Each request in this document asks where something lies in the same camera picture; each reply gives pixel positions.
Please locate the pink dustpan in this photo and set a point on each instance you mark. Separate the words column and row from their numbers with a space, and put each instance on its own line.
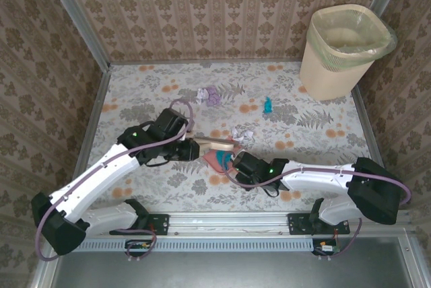
column 210, row 160

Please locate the beige hand brush grey bristles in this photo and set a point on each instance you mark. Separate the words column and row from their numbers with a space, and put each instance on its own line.
column 215, row 143

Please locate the white paper scrap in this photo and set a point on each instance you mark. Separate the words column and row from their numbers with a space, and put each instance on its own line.
column 242, row 134
column 201, row 95

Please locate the purple paper scrap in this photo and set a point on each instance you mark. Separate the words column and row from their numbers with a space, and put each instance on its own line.
column 213, row 97

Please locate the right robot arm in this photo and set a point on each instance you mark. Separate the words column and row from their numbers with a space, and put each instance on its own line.
column 320, row 175

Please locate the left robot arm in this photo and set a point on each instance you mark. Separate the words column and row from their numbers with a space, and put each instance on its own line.
column 94, row 180

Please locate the grey metal panel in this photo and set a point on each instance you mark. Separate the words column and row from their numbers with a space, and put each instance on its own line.
column 229, row 271

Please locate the small circuit board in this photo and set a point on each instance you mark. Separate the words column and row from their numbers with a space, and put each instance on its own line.
column 138, row 246
column 326, row 247

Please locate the beige waste bin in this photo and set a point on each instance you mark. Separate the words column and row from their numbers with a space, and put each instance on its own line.
column 323, row 79

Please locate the green translucent bin liner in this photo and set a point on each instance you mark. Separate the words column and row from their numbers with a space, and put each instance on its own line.
column 389, row 40

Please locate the aluminium mounting rail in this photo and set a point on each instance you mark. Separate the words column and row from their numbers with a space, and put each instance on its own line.
column 229, row 220

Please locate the aluminium table side rail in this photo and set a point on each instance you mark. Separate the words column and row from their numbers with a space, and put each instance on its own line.
column 362, row 106
column 96, row 109

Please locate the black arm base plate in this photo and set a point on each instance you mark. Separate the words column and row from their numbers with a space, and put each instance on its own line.
column 298, row 224
column 160, row 224

